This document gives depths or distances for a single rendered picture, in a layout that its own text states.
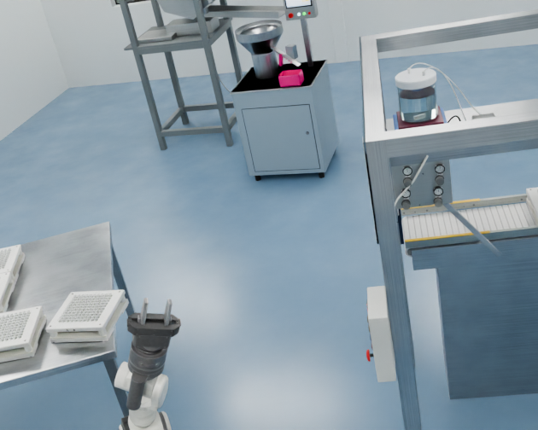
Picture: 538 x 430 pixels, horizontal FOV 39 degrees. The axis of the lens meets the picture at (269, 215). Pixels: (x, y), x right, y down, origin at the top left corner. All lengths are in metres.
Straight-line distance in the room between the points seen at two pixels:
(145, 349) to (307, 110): 3.93
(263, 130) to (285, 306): 1.73
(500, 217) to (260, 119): 2.77
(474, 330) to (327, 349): 0.94
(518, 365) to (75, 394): 2.30
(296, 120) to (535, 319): 2.74
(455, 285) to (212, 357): 1.52
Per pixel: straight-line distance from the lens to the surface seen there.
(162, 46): 6.56
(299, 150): 5.71
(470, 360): 3.59
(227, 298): 4.65
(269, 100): 5.61
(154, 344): 1.82
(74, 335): 3.07
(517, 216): 3.33
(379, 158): 2.19
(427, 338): 4.08
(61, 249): 3.78
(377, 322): 2.36
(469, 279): 3.32
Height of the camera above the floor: 2.58
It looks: 28 degrees down
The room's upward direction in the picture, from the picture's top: 12 degrees counter-clockwise
